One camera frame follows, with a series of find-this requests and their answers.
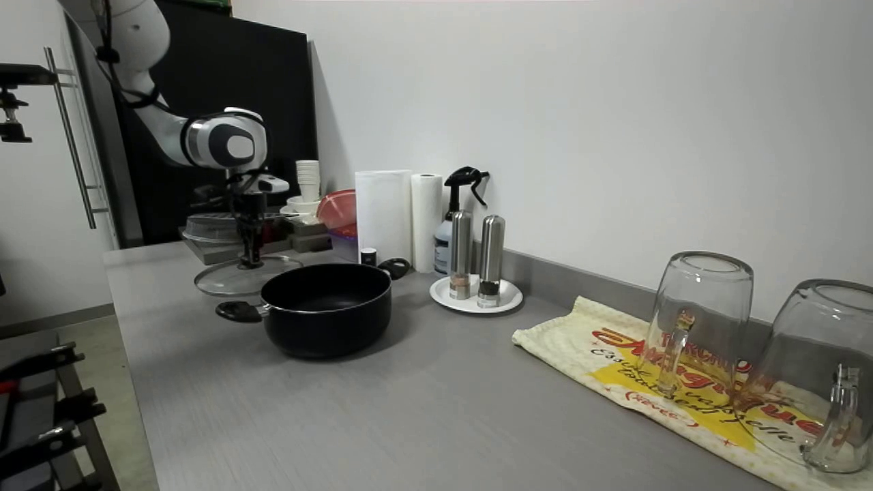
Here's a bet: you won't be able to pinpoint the black clamp orange handle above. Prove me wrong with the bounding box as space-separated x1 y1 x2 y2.
0 338 89 385
0 386 108 445

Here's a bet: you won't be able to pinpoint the yellow printed cloth towel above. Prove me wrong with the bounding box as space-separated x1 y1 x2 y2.
510 291 873 491

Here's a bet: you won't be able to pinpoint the upturned clear glass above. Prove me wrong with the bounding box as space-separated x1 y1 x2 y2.
638 248 757 402
750 276 873 476

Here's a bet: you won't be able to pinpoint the black camera on stand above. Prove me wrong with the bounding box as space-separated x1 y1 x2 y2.
0 59 60 147

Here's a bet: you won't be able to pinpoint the long steel door handle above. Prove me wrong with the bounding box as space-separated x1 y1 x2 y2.
41 44 111 231

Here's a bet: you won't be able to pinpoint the steel spice grinder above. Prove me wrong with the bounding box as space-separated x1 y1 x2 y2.
445 210 477 301
475 211 507 301

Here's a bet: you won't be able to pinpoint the black panel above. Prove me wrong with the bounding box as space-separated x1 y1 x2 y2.
68 0 322 251

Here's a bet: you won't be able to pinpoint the small white round plate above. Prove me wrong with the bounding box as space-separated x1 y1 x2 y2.
426 271 525 319

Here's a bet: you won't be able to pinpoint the glass pot lid black knob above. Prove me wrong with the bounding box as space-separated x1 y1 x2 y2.
190 254 303 301

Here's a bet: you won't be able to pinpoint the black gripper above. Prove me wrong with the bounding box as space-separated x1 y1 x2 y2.
220 168 295 269

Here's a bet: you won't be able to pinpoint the white paper towel roll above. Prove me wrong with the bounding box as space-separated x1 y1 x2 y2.
351 165 417 271
409 168 450 276

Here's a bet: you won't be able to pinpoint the spray bottle black trigger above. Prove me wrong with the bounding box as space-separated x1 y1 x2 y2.
430 162 492 277

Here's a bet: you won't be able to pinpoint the stacked white cups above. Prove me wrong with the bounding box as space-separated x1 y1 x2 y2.
291 158 325 205

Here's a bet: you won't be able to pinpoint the clear glass bowl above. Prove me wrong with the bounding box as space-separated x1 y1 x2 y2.
177 210 246 266

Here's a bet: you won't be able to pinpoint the black cooking pot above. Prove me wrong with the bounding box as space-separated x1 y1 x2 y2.
213 255 415 361

